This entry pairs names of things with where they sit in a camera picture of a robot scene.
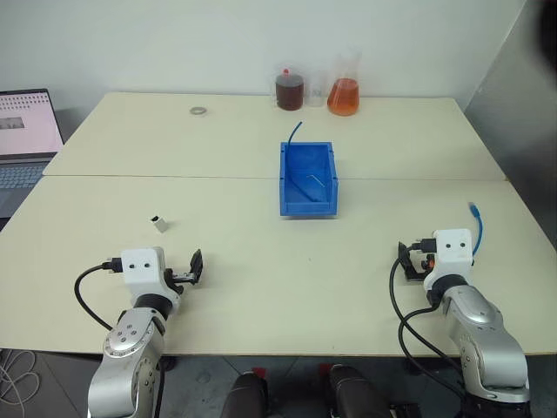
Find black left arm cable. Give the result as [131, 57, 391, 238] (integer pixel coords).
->
[74, 258, 125, 332]

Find blue cable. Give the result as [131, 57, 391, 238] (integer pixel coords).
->
[285, 121, 328, 202]
[466, 201, 486, 265]

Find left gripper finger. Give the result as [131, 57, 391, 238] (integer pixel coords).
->
[189, 248, 206, 287]

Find orange liquid conical flask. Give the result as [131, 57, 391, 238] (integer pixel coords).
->
[326, 49, 363, 118]

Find clear empty glass beaker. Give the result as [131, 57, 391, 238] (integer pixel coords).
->
[307, 71, 328, 108]

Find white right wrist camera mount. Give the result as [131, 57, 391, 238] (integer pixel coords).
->
[423, 227, 475, 292]

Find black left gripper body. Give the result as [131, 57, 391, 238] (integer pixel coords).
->
[163, 267, 196, 293]

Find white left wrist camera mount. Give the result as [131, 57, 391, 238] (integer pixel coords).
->
[120, 246, 182, 315]

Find blue plastic storage bin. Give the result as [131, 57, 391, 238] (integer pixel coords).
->
[278, 140, 340, 219]

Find grey open laptop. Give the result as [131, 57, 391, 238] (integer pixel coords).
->
[0, 88, 66, 219]

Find brown liquid bottle red cap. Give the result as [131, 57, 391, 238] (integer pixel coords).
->
[274, 68, 305, 112]

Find dark rounded shape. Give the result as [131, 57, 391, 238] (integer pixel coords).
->
[325, 363, 380, 418]
[218, 370, 270, 418]

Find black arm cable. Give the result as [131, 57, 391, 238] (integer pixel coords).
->
[388, 236, 470, 401]
[74, 258, 125, 332]

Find white floor cables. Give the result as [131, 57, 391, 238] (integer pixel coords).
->
[0, 347, 41, 409]

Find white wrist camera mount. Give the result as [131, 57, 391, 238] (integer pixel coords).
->
[423, 227, 475, 292]
[120, 246, 182, 315]

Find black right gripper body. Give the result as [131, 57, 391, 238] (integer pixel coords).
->
[404, 251, 437, 284]

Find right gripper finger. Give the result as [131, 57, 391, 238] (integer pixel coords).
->
[396, 240, 416, 273]

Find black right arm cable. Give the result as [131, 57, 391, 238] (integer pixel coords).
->
[388, 236, 470, 401]

